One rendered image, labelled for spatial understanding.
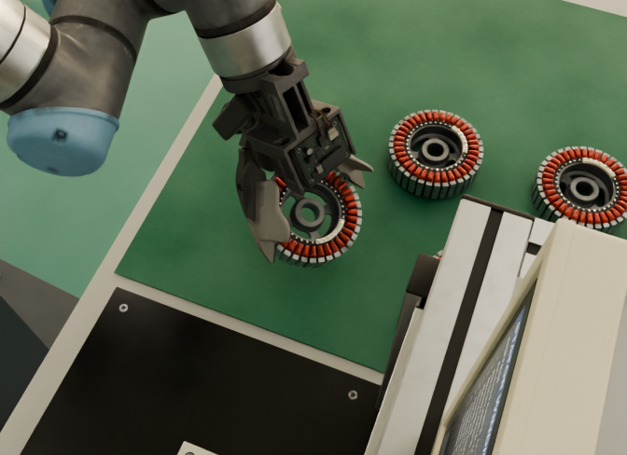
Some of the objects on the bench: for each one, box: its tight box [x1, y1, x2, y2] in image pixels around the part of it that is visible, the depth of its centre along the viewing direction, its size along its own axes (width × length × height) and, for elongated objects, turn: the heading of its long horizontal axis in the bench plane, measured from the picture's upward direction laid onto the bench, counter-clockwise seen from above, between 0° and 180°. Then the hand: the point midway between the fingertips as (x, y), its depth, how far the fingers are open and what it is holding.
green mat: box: [114, 0, 627, 373], centre depth 88 cm, size 94×61×1 cm, turn 69°
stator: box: [387, 110, 483, 199], centre depth 88 cm, size 11×11×4 cm
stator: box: [531, 146, 627, 235], centre depth 86 cm, size 11×11×4 cm
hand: (313, 220), depth 78 cm, fingers closed on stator, 13 cm apart
